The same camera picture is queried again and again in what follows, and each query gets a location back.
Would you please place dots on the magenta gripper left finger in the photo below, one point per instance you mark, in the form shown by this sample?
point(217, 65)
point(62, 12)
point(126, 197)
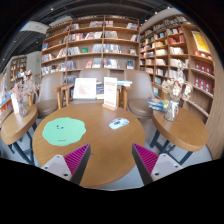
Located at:
point(70, 167)

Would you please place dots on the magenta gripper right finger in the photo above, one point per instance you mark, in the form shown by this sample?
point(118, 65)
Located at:
point(152, 166)

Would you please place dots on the green mouse pad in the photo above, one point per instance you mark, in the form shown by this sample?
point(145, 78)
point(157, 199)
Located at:
point(64, 131)

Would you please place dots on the white computer mouse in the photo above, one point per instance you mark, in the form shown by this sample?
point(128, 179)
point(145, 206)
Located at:
point(118, 122)

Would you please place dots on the round wooden right table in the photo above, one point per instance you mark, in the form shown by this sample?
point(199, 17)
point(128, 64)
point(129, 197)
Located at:
point(187, 132)

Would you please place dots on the round wooden table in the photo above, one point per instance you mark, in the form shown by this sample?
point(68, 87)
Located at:
point(187, 132)
point(111, 150)
point(15, 127)

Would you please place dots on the round wooden centre table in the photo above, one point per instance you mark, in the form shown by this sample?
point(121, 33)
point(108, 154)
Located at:
point(111, 150)

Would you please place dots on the stack of books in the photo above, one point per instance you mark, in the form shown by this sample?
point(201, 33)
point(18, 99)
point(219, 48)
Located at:
point(157, 104)

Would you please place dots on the left beige armchair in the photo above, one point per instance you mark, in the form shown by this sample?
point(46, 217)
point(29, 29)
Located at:
point(49, 99)

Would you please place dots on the round wooden left table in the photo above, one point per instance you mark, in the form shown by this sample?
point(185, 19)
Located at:
point(15, 127)

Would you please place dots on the right beige armchair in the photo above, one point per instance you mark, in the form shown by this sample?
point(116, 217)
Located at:
point(137, 97)

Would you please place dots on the white picture board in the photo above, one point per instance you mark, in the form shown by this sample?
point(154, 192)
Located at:
point(85, 88)

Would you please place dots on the right glass vase dried flowers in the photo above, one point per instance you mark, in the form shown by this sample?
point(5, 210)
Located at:
point(178, 88)

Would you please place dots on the glass vase dried flowers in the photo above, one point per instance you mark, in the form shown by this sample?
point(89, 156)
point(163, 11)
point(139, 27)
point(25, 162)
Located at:
point(178, 88)
point(22, 88)

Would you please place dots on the small white card stand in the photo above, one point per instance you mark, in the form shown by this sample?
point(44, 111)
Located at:
point(15, 104)

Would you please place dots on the white sign on wooden stand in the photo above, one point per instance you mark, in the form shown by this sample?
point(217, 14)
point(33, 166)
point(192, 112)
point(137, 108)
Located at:
point(110, 93)

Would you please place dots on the left glass vase dried flowers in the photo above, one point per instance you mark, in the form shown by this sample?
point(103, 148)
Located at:
point(22, 88)

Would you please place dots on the left far bookshelf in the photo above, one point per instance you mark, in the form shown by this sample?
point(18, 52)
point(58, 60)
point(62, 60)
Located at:
point(17, 66)

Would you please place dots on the right wooden bookshelf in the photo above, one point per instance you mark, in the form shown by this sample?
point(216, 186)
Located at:
point(165, 40)

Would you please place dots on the wooden bookshelf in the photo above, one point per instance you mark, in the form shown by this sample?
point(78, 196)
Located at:
point(165, 40)
point(97, 41)

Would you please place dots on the centre wooden bookshelf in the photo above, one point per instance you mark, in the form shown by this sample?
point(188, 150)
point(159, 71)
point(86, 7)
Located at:
point(97, 41)

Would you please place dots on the yellow poster on shelf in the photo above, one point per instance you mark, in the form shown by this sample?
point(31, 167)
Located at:
point(200, 42)

